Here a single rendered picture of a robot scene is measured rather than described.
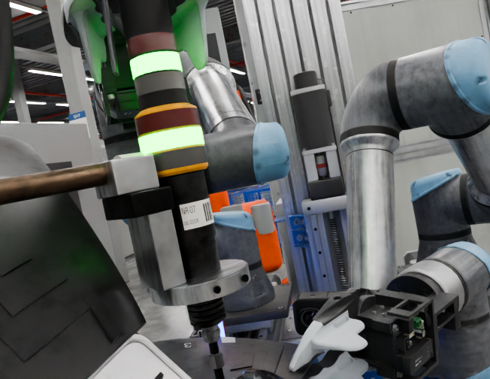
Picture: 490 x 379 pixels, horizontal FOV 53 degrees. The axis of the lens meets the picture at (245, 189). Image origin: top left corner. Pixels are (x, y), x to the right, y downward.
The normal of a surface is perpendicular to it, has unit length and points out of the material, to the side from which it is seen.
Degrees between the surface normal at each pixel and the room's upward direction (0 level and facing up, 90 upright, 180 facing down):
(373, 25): 91
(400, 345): 90
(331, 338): 5
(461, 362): 90
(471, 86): 107
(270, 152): 91
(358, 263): 67
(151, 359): 53
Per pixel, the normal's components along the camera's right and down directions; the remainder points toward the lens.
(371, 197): -0.21, -0.28
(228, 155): 0.08, -0.13
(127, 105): 0.28, -0.01
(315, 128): -0.15, 0.08
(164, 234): 0.65, -0.09
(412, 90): -0.56, 0.18
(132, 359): 0.29, -0.63
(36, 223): 0.38, -0.76
